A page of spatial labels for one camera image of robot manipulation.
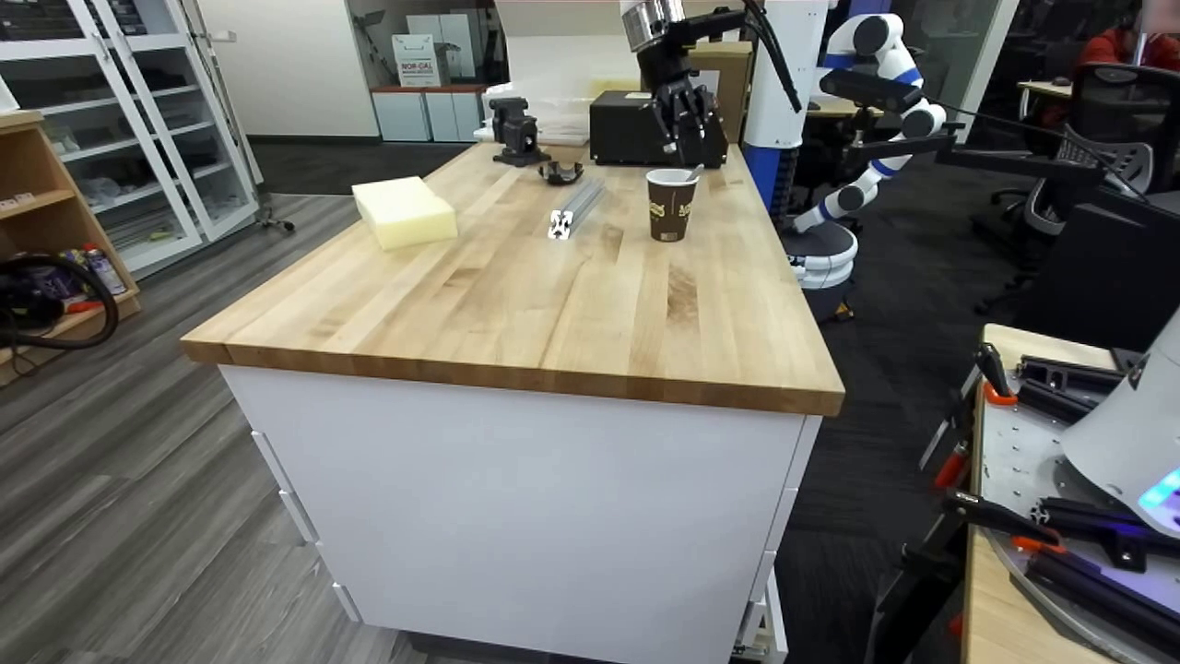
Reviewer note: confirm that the black office chair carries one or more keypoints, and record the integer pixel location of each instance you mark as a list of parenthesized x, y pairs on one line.
[(1099, 229)]

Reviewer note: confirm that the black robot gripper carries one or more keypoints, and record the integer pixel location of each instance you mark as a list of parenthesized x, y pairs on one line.
[(660, 50)]

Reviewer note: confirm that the wooden side workbench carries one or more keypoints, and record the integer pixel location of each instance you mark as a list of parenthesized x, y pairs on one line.
[(1017, 469)]

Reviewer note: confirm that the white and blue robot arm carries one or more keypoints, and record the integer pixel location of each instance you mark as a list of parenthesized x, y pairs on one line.
[(799, 57)]

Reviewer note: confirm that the brown paper coffee cup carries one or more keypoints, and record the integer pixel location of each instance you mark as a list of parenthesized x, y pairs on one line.
[(668, 202)]

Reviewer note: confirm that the white glass door cabinet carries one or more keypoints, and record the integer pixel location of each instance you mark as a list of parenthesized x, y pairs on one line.
[(129, 110)]

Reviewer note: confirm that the black equipment box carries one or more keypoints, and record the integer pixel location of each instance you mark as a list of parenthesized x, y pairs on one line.
[(625, 130)]

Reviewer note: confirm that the silver aluminium extrusion bar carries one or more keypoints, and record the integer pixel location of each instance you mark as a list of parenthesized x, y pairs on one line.
[(574, 207)]

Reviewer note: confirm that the cardboard box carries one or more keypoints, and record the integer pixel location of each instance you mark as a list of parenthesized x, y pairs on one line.
[(722, 68)]

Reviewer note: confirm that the pale yellow foam block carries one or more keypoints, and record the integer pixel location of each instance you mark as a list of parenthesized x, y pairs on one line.
[(404, 213)]

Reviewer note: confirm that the grey laptop lid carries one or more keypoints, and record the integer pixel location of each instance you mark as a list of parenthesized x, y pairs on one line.
[(1130, 446)]

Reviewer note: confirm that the wooden shelf unit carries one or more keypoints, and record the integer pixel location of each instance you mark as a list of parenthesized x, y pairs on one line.
[(60, 278)]

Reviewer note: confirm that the small black round part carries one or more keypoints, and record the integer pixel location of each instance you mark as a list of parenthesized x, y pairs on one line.
[(556, 175)]

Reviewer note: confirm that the black bench vise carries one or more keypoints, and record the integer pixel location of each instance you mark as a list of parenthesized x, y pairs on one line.
[(512, 130)]

